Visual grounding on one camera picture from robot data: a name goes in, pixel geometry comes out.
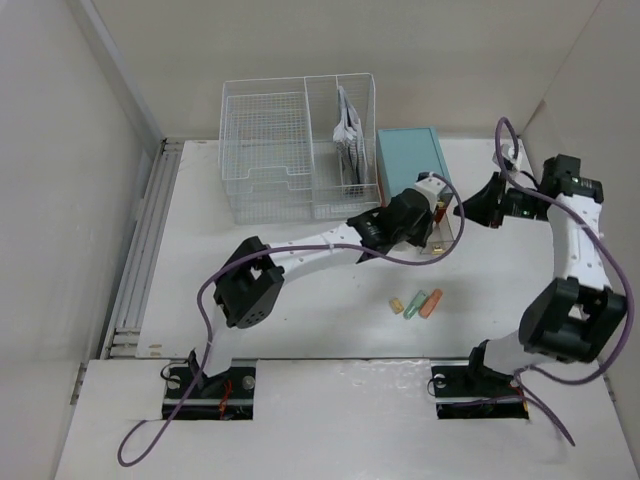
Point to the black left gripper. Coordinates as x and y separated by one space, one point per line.
426 219

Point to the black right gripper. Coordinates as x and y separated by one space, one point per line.
484 208

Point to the grey setup guide booklet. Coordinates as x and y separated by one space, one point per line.
348 138

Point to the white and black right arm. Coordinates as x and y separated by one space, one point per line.
572 319

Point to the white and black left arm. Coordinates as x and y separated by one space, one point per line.
243 292

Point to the teal mini drawer cabinet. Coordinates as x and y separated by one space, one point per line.
403 154

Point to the orange highlighter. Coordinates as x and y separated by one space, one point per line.
430 303

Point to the yellow small clip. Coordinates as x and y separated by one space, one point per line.
396 306

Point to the green highlighter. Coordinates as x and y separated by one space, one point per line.
415 304

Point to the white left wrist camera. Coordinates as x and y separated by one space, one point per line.
431 187

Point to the white wire mesh organizer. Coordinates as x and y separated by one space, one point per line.
276 153

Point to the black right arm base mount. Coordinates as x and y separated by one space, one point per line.
467 389

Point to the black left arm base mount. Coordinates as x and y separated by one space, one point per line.
228 396

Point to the aluminium rail frame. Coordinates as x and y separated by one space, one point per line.
123 325

